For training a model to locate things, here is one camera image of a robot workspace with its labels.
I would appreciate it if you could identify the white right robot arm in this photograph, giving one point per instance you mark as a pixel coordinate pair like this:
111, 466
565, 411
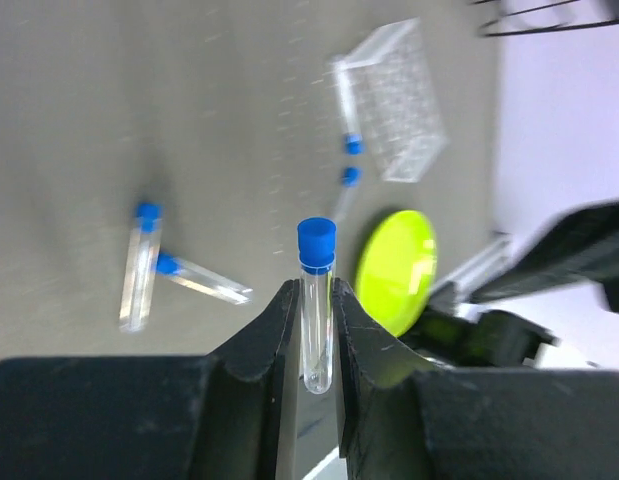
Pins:
581, 246

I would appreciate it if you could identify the lime green plate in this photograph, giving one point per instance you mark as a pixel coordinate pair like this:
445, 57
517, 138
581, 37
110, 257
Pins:
396, 270

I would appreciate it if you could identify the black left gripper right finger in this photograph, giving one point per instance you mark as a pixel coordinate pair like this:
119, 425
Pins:
402, 417

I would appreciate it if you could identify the clear test tube rack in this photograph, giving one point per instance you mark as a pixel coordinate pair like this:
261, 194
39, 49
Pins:
396, 105

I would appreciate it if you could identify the black wire basket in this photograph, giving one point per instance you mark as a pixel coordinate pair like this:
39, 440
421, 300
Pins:
520, 18

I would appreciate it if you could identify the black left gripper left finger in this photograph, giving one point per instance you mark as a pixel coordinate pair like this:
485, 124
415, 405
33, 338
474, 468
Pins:
229, 414

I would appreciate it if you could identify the blue-capped test tube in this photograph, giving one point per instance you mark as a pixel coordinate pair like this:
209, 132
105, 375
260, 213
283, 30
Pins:
353, 141
202, 280
317, 248
349, 182
142, 254

